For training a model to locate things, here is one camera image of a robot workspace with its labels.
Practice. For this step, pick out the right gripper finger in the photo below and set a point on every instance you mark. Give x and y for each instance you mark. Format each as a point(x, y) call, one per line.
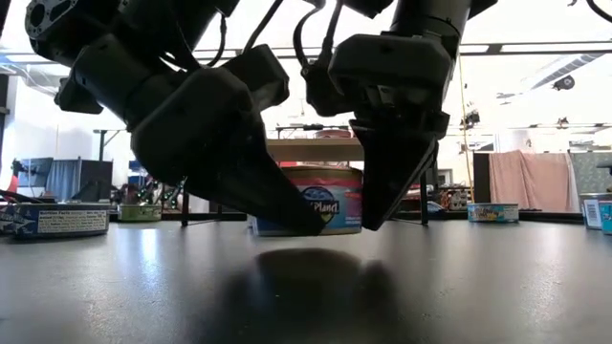
point(392, 172)

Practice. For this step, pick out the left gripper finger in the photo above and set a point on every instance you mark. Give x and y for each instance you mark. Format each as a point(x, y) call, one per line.
point(258, 200)

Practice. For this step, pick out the blue yellow tuna can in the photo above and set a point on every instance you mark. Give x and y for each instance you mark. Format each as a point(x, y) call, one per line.
point(492, 213)

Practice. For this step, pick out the teal chunk light tuna can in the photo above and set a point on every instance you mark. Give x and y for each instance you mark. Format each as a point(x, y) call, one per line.
point(593, 213)

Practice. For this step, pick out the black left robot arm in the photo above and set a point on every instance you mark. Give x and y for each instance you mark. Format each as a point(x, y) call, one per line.
point(143, 28)

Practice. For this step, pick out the wooden shelf black legs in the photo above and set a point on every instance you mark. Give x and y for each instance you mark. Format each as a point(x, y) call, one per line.
point(311, 150)

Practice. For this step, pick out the black partition panel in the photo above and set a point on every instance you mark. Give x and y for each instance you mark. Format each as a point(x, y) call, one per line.
point(481, 179)

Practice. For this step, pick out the black ceiling spot lamp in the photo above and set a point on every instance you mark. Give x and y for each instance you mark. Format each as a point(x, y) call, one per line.
point(471, 118)
point(564, 82)

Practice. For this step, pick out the green can gold lid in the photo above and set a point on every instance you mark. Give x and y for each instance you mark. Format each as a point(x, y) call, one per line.
point(141, 213)

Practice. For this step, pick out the dark cabinet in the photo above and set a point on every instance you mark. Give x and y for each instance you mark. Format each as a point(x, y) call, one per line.
point(95, 180)

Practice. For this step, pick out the white round pillar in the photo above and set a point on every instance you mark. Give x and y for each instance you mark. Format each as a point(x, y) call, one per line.
point(514, 141)

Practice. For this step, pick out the pink hanging cloth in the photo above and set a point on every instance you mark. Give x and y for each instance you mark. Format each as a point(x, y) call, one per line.
point(526, 181)

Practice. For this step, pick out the black table mat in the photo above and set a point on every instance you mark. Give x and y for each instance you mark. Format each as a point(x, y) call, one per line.
point(478, 286)

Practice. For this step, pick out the blue curtain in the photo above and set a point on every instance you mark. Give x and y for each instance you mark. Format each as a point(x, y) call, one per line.
point(62, 180)

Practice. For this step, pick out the dark monitor screen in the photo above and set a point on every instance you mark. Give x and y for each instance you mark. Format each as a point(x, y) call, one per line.
point(36, 172)

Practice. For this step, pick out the grey patterned partition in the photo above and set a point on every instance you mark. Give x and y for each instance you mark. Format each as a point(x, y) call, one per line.
point(590, 174)

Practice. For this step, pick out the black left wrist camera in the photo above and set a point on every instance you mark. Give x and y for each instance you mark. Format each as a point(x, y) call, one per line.
point(260, 74)

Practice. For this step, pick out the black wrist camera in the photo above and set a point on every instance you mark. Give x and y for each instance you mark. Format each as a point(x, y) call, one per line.
point(260, 74)
point(325, 91)

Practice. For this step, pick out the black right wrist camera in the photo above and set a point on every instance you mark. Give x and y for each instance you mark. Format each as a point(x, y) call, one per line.
point(325, 91)

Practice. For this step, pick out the black overhead frame bar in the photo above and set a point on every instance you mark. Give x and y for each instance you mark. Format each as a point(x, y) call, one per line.
point(495, 48)

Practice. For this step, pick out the black metal stand frame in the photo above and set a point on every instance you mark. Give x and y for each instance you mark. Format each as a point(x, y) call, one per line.
point(102, 143)

